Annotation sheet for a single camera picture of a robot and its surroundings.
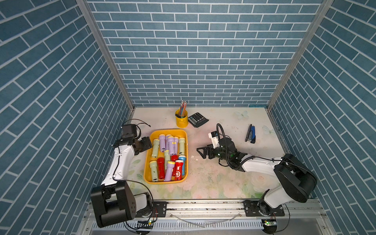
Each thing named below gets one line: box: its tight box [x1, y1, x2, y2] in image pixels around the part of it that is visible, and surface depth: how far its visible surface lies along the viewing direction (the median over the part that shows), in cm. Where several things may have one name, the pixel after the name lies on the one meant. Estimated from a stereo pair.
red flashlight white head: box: [174, 159, 184, 181], surface depth 83 cm
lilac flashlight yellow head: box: [159, 134, 166, 153], surface depth 98 cm
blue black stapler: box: [244, 123, 257, 144], surface depth 104 cm
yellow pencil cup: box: [175, 108, 189, 129], surface depth 106 cm
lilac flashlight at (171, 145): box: [167, 136, 175, 156], surface depth 92 cm
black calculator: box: [188, 112, 210, 128], surface depth 113 cm
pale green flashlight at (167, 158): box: [164, 149, 171, 170], surface depth 90 cm
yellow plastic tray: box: [143, 128, 188, 185], surface depth 89 cm
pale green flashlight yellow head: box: [178, 137, 186, 156], surface depth 96 cm
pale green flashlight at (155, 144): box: [151, 138, 160, 159], surface depth 95 cm
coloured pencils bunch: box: [178, 100, 188, 118], surface depth 104 cm
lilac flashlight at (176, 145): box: [173, 136, 179, 156], surface depth 96 cm
